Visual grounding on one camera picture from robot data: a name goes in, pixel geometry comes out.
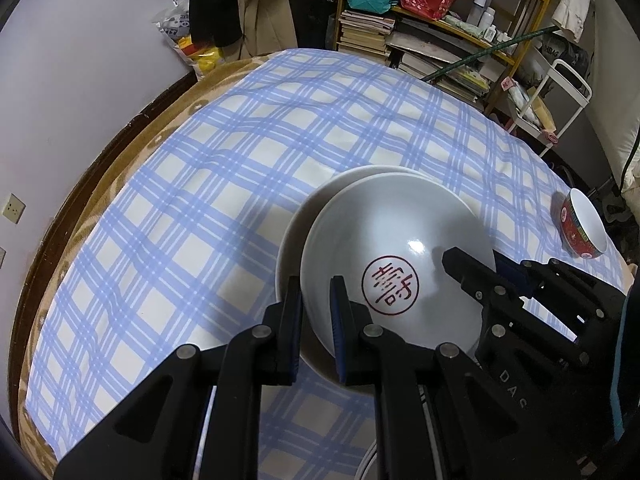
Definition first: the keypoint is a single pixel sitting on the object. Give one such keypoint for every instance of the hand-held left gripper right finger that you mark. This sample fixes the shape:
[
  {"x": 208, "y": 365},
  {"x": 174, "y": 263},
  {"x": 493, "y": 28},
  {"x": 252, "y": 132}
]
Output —
[{"x": 339, "y": 340}]

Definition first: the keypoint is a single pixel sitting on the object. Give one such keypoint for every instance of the stack of flat magazines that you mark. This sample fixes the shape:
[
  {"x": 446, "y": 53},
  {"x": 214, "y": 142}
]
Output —
[{"x": 440, "y": 60}]

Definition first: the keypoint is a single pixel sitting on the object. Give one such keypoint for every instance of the clear patterned plastic bag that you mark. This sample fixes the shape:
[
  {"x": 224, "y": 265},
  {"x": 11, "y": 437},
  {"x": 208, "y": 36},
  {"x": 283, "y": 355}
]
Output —
[{"x": 172, "y": 22}]

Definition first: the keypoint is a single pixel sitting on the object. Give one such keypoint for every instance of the red patterned bowl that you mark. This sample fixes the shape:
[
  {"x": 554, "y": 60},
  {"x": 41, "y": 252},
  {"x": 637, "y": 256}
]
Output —
[
  {"x": 570, "y": 225},
  {"x": 400, "y": 220}
]

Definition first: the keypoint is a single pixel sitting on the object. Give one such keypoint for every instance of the stack of old books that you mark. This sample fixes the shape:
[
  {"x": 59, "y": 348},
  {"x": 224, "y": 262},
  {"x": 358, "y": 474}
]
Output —
[{"x": 362, "y": 32}]

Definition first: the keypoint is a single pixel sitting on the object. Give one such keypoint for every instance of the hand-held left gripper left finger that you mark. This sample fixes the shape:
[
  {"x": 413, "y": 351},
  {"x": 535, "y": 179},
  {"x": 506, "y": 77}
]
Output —
[{"x": 295, "y": 345}]

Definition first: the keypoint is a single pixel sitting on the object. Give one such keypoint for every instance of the white metal cart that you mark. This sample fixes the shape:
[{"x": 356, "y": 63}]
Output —
[{"x": 575, "y": 80}]

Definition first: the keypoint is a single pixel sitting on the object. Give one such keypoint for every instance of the tan paper package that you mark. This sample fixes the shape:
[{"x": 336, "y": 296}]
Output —
[{"x": 537, "y": 107}]

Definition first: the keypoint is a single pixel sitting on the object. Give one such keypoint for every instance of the plain white bowl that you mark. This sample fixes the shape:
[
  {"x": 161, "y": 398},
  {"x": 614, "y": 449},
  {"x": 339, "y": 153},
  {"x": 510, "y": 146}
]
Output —
[{"x": 300, "y": 225}]

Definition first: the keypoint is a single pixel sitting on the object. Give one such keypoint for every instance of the yellow and red packet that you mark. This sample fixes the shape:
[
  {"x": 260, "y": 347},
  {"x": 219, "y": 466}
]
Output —
[{"x": 200, "y": 57}]

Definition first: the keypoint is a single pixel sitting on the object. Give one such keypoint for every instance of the blue checked tablecloth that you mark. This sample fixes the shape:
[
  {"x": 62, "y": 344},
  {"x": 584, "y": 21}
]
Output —
[{"x": 175, "y": 185}]

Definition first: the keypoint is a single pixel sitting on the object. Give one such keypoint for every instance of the cream bedding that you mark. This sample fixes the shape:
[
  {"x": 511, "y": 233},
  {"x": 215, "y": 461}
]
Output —
[{"x": 615, "y": 110}]

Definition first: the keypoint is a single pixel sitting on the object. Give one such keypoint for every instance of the cluster of white bottles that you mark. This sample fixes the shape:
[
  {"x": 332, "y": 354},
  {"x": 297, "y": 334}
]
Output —
[{"x": 487, "y": 15}]

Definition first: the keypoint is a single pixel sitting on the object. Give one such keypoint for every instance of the black garment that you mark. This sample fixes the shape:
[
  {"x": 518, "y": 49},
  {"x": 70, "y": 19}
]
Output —
[{"x": 215, "y": 5}]

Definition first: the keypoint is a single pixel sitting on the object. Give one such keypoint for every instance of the green pole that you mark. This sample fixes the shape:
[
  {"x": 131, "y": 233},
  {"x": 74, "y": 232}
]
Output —
[{"x": 492, "y": 50}]

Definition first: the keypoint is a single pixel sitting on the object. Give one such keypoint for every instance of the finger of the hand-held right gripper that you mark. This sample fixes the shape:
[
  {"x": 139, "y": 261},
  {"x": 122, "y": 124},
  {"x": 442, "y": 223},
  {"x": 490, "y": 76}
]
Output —
[
  {"x": 475, "y": 280},
  {"x": 512, "y": 277}
]

